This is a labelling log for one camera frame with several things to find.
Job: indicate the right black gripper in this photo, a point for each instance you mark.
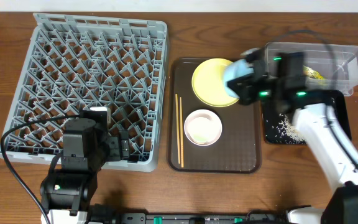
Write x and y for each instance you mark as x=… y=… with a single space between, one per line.
x=246 y=93

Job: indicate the black rectangular waste tray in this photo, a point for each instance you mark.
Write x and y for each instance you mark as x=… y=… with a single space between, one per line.
x=338 y=103

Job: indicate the dark brown serving tray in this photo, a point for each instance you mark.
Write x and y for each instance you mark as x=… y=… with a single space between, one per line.
x=238 y=149

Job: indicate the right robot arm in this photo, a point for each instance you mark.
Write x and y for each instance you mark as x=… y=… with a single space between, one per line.
x=313 y=116

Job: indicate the yellow round plate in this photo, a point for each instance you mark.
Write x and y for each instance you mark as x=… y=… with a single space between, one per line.
x=208 y=84

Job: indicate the grey plastic dishwasher rack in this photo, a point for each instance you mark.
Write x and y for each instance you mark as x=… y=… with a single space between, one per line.
x=76 y=62

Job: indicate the wooden chopstick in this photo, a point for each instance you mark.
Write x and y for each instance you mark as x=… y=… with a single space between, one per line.
x=181 y=133
x=177 y=128

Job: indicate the light blue bowl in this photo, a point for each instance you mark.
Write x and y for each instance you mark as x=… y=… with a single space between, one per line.
x=237 y=69

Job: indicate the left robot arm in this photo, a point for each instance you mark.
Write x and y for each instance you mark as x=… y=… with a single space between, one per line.
x=72 y=181

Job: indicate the rice food scraps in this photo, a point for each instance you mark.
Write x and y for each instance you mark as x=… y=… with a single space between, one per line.
x=278 y=130

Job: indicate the green orange snack wrapper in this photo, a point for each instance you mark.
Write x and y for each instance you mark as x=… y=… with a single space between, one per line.
x=309 y=72

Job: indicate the wooden chopstick left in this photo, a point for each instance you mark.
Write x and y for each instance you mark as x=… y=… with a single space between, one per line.
x=177 y=128

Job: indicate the clear plastic waste bin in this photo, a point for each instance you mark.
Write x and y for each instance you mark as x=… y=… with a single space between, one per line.
x=340 y=73

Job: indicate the white pink-rimmed bowl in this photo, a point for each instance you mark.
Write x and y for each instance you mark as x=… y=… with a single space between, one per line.
x=203 y=127

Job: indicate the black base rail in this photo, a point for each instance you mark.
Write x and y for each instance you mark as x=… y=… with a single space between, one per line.
x=142 y=218

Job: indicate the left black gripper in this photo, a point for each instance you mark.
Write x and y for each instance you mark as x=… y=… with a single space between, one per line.
x=117 y=147

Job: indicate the wooden chopstick right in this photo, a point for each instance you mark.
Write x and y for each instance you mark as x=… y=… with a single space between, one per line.
x=181 y=133

